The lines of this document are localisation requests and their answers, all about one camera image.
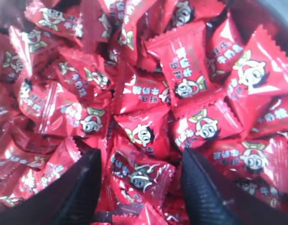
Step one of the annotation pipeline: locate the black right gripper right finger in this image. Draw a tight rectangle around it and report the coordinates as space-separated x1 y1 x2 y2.
182 149 288 225

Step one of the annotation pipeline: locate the red candy between fingers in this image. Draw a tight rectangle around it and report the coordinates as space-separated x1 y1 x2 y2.
109 145 175 208

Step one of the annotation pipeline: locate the red candy with cartoon face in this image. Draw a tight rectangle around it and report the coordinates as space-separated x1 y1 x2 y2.
225 25 288 99

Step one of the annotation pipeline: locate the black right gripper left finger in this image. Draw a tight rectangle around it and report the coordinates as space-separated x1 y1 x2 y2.
0 149 102 225

